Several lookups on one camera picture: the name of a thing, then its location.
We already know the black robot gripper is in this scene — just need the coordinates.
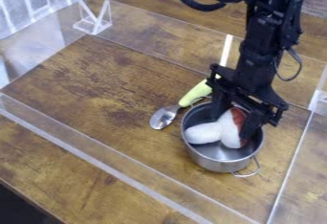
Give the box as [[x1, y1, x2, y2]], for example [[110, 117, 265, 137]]
[[207, 64, 289, 140]]

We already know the white red plush mushroom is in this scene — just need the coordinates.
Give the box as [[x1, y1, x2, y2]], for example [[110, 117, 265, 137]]
[[184, 107, 249, 149]]

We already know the silver metal pot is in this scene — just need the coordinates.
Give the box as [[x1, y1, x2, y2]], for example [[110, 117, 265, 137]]
[[182, 102, 265, 178]]

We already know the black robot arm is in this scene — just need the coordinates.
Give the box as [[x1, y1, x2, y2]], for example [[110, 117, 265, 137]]
[[208, 0, 305, 139]]

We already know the green handled metal spoon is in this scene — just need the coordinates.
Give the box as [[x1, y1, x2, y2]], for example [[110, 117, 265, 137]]
[[150, 79, 212, 130]]

